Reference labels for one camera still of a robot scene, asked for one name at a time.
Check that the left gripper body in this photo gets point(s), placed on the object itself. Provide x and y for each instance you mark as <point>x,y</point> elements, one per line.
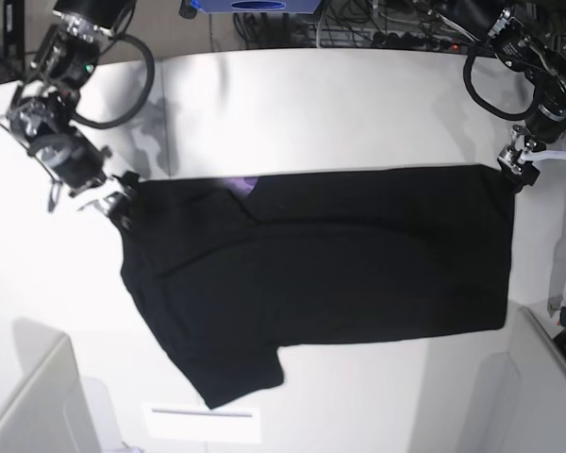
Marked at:
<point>520,152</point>

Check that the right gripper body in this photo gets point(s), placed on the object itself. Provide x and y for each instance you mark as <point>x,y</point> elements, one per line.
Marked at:
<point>70,156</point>

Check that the black T-shirt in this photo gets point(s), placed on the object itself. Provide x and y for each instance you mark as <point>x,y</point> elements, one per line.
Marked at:
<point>224,276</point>

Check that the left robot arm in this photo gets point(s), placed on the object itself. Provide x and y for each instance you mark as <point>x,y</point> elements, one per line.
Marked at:
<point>506,30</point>

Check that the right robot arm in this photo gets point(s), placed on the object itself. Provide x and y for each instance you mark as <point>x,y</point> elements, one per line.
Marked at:
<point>43,117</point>

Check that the black power strip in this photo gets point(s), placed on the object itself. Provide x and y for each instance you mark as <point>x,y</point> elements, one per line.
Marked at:
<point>413,42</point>

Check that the blue box with oval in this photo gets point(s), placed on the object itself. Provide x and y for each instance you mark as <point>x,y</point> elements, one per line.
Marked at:
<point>230,6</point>

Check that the white divider panel left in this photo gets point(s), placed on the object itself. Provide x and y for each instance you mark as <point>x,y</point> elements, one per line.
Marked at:
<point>48,411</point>

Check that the white divider panel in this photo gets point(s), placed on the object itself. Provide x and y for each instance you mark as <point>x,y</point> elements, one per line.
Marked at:
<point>539,422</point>
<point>48,411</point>

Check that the white label plate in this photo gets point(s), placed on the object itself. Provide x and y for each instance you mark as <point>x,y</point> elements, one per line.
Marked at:
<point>200,424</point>

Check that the white divider panel right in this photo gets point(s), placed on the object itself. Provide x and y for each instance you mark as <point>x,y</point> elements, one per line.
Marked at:
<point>539,422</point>

